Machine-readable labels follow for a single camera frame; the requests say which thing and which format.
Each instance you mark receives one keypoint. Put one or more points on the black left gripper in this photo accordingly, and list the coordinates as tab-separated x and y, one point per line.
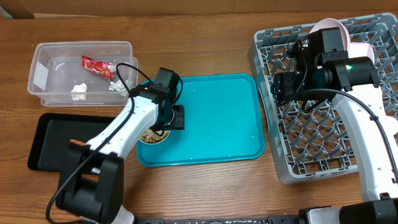
179	122

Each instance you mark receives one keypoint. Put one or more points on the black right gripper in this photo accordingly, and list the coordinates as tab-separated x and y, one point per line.
283	86

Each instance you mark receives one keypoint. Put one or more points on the white bowl with food scraps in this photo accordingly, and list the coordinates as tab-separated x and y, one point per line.
150	137

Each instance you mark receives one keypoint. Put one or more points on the foil ball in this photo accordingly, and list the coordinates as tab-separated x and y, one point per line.
118	87

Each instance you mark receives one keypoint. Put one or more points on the white round plate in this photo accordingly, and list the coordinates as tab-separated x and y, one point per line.
331	23

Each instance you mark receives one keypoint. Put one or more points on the pink bowl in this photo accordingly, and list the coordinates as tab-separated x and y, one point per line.
361	49

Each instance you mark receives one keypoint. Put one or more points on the red snack wrapper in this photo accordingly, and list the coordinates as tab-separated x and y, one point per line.
102	69

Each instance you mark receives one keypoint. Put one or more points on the white napkin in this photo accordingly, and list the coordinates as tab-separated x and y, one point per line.
79	92

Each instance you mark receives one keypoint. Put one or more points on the orange carrot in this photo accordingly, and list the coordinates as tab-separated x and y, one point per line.
77	142

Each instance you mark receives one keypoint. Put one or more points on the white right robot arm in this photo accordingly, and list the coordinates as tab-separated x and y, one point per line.
330	67

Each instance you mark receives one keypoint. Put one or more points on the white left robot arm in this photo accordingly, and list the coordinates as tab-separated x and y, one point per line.
91	183

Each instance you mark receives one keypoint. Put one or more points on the grey dishwasher rack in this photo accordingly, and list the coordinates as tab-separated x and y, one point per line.
315	145

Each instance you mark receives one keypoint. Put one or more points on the teal serving tray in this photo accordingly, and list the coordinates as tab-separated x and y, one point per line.
222	123

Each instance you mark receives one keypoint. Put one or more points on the clear plastic bin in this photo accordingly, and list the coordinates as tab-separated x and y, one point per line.
63	60

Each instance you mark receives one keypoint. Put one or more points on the black plastic tray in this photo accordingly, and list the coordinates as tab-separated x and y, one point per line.
53	135

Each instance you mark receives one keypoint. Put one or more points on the white label sticker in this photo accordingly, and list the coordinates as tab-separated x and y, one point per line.
40	76

